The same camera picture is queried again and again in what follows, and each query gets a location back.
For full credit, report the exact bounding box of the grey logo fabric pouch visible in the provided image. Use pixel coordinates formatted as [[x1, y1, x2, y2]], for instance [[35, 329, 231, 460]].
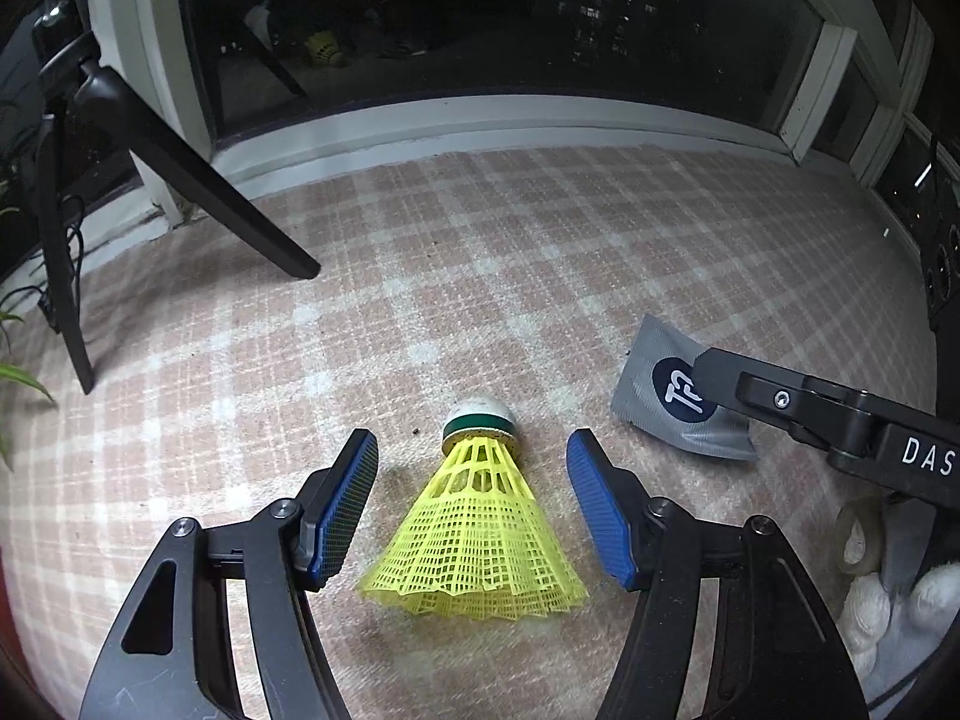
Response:
[[610, 314, 758, 463]]

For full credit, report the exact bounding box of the yellow plastic shuttlecock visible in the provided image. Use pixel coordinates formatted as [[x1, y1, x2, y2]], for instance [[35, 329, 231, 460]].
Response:
[[358, 395, 587, 621]]

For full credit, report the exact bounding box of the white gloved hand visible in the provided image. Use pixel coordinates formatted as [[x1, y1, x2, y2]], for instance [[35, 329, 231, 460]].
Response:
[[836, 562, 958, 689]]

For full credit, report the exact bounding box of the plaid beige table cloth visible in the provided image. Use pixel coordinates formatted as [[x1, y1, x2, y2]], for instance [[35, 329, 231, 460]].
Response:
[[2, 148, 935, 718]]

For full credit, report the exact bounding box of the small spider plant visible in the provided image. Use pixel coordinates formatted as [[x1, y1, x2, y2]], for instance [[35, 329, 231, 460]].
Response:
[[2, 305, 59, 472]]

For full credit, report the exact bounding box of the black tripod stand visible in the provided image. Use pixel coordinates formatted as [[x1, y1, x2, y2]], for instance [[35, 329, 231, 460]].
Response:
[[31, 0, 320, 392]]

